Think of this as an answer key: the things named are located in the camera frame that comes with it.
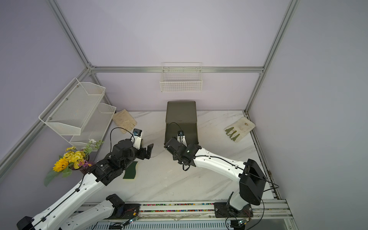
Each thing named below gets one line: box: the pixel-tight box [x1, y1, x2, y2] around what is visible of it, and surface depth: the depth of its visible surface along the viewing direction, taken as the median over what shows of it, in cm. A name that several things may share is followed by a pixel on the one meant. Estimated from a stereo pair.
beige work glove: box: [112, 108, 138, 134], surface depth 117 cm
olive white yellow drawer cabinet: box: [165, 101, 198, 137], surface depth 93 cm
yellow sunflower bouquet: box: [44, 138, 104, 187], surface depth 67 cm
